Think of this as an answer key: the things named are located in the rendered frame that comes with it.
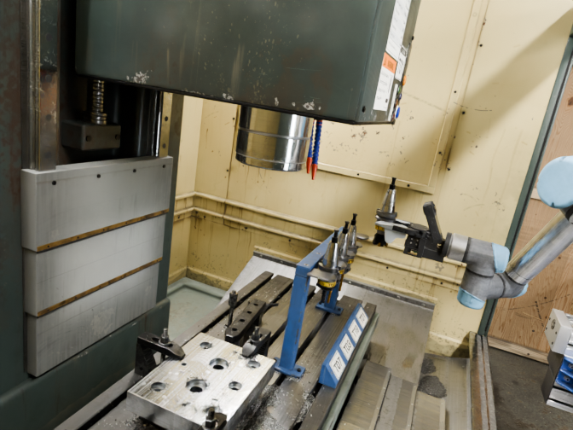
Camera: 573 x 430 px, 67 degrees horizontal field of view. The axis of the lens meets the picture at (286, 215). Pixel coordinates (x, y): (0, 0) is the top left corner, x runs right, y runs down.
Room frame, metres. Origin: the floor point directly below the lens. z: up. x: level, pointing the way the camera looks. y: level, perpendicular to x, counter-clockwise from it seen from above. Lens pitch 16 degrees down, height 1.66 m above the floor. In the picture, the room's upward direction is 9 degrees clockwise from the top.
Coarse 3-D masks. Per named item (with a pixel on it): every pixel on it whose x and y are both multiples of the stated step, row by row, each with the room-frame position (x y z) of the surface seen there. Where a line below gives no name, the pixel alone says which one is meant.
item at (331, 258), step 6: (330, 246) 1.11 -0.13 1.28; (336, 246) 1.11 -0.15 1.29; (330, 252) 1.11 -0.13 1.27; (336, 252) 1.11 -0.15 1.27; (324, 258) 1.11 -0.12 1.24; (330, 258) 1.10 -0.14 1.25; (336, 258) 1.11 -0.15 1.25; (324, 264) 1.11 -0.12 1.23; (330, 264) 1.10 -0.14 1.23; (336, 264) 1.11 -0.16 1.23
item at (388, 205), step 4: (388, 188) 1.26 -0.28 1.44; (388, 192) 1.24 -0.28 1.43; (392, 192) 1.24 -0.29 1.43; (388, 196) 1.24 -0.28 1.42; (392, 196) 1.24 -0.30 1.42; (384, 200) 1.25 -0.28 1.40; (388, 200) 1.24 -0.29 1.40; (392, 200) 1.24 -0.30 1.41; (384, 204) 1.24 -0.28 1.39; (388, 204) 1.23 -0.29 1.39; (392, 204) 1.24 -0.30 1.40; (380, 208) 1.25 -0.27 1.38; (384, 208) 1.24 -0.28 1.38; (388, 208) 1.23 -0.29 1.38; (392, 208) 1.23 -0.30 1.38; (388, 212) 1.23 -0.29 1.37; (392, 212) 1.23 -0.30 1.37
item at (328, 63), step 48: (96, 0) 0.97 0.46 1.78; (144, 0) 0.93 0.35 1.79; (192, 0) 0.89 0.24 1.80; (240, 0) 0.86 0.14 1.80; (288, 0) 0.83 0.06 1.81; (336, 0) 0.80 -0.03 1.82; (384, 0) 0.79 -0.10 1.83; (96, 48) 0.97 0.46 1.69; (144, 48) 0.93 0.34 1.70; (192, 48) 0.89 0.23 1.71; (240, 48) 0.85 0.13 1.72; (288, 48) 0.82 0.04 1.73; (336, 48) 0.79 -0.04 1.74; (384, 48) 0.87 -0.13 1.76; (192, 96) 0.89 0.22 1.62; (240, 96) 0.85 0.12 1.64; (288, 96) 0.82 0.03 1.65; (336, 96) 0.79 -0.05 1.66
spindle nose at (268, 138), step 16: (240, 112) 0.93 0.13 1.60; (256, 112) 0.89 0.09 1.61; (272, 112) 0.88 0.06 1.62; (240, 128) 0.92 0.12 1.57; (256, 128) 0.89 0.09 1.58; (272, 128) 0.88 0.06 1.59; (288, 128) 0.89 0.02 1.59; (304, 128) 0.91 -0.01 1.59; (240, 144) 0.91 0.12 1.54; (256, 144) 0.88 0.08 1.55; (272, 144) 0.88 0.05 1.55; (288, 144) 0.89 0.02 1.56; (304, 144) 0.92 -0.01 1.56; (240, 160) 0.91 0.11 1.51; (256, 160) 0.88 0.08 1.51; (272, 160) 0.88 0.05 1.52; (288, 160) 0.89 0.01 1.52; (304, 160) 0.93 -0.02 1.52
